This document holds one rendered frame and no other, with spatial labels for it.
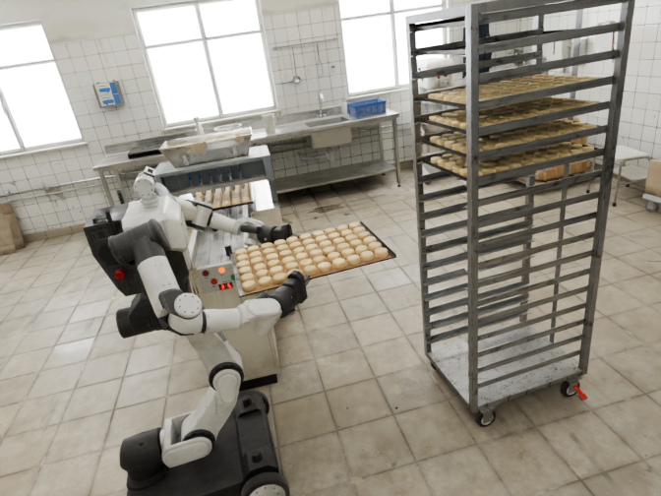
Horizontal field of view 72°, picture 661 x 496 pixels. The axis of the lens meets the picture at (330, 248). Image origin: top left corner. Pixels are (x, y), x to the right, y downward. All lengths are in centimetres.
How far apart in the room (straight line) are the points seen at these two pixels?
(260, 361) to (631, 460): 181
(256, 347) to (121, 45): 422
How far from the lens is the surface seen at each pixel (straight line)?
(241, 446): 226
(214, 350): 194
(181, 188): 305
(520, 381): 250
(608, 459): 246
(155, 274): 143
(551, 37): 189
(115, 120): 607
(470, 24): 167
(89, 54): 606
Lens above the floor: 179
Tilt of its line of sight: 25 degrees down
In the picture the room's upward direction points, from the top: 8 degrees counter-clockwise
